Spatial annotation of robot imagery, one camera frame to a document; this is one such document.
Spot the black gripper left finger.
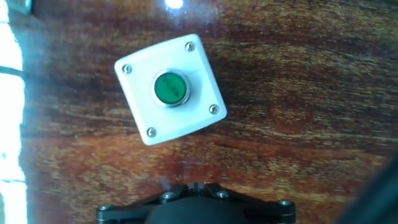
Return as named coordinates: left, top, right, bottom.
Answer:
left=96, top=181, right=199, bottom=215

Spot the red-brown wooden board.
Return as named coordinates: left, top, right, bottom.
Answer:
left=0, top=0, right=398, bottom=224

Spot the white box with green button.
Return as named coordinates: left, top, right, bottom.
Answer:
left=113, top=33, right=228, bottom=146

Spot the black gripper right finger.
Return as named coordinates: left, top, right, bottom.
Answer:
left=198, top=181, right=295, bottom=215

